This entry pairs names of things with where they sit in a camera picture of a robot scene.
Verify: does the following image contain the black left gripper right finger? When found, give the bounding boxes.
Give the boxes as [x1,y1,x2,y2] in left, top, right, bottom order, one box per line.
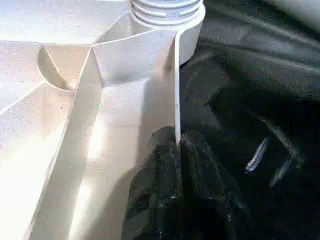
[181,130,251,240]

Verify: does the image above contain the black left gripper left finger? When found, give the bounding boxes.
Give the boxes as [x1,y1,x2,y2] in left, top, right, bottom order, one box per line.
[121,126,184,240]

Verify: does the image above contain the black work mat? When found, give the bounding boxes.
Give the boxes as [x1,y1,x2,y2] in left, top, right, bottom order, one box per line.
[177,0,320,240]

